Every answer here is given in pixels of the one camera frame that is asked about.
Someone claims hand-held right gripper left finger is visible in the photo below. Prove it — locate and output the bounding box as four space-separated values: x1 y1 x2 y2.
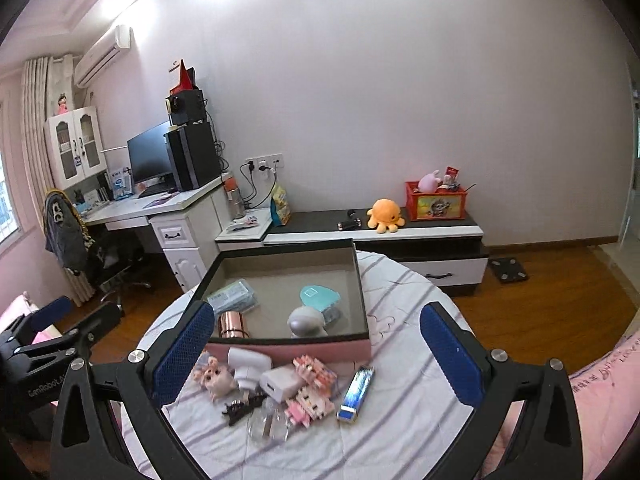
50 300 216 480

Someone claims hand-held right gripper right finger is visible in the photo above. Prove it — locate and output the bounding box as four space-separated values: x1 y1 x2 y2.
419 301 585 480

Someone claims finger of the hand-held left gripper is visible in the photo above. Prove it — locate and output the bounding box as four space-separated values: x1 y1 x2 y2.
15 301 123 361
0 296 73 348

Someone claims pink pig figurine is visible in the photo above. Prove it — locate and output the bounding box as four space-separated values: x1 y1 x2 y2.
192 355 240 400

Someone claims white cone-shaped plug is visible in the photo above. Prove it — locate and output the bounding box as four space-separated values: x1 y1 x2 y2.
227 347 273 392

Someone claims black hair clip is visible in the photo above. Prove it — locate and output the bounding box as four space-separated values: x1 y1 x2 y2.
222 392 268 427

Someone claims white charger adapter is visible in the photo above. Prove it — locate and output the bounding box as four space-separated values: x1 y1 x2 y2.
258 366 301 405

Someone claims blue rectangular lighter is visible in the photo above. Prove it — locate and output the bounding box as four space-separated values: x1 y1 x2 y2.
336 365 376 423

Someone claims clear plastic wrap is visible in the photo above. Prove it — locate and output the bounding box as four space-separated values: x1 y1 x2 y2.
246 400 296 448

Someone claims grey storage box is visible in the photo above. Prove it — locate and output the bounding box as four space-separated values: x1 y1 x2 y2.
192 239 372 376

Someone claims white pink block toy figure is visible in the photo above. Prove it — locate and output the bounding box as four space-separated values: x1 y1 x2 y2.
284 387 335 423

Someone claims pink bedding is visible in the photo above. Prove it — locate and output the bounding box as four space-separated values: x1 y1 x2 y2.
0 292 66 341

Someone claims copper metal cup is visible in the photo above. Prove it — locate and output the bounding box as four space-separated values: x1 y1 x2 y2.
215 310 251 341

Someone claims black office chair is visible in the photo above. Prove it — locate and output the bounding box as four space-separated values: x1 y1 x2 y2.
85 225 153 311

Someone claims face mask pack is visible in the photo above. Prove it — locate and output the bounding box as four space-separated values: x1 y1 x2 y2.
206 280 260 317

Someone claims dark printed jacket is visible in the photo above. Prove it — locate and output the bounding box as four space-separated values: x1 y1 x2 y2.
42 189 103 277

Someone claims white striped tablecloth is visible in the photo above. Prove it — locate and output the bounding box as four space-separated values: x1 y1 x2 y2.
120 250 526 480

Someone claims black white tv stand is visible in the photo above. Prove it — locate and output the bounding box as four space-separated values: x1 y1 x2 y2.
215 207 490 297

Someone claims black bathroom scale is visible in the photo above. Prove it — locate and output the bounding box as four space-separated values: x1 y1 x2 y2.
489 259 529 283

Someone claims white desk with drawers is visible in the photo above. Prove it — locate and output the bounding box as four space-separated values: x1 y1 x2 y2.
82 172 236 293

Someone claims white round gadget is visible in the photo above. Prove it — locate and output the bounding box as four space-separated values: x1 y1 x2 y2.
286 305 328 339

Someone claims window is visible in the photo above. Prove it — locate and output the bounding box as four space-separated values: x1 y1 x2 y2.
0 100 21 246

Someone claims teal egg-shaped case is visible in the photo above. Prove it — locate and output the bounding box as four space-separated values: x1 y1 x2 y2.
300 284 343 318

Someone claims red printed crate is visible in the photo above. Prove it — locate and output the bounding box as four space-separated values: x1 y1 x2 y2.
405 181 468 222

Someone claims orange octopus plush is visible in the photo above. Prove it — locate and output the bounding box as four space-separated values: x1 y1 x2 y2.
366 199 405 234

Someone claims black keyboard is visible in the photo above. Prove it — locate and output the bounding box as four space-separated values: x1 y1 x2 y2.
137 182 181 198

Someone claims pink printed blanket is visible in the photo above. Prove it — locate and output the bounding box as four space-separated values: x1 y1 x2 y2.
510 330 640 480

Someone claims bottle with orange cap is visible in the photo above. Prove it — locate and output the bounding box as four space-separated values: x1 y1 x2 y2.
223 176 247 220

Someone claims white hutch cabinet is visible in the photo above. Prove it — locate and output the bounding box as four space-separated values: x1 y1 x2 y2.
44 106 108 192

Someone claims yellow snack bag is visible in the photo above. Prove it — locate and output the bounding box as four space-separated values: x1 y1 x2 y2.
270 182 292 227

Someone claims black computer monitor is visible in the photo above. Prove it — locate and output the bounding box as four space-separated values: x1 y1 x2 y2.
126 121 176 192

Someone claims beige curtain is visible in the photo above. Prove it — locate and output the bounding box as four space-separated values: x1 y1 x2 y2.
19 54 98 306

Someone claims black computer tower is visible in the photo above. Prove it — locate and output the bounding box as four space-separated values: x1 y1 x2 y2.
164 121 223 192

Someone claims black speaker box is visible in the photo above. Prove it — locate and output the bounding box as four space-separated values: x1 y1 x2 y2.
166 89 207 126

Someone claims white air conditioner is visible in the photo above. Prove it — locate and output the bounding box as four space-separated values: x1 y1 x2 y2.
74 25 133 88

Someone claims red paper bag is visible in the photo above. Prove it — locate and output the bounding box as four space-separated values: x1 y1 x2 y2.
169 59 197 96

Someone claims white wall power outlet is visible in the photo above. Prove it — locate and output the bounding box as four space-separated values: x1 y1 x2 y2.
245 155 285 172

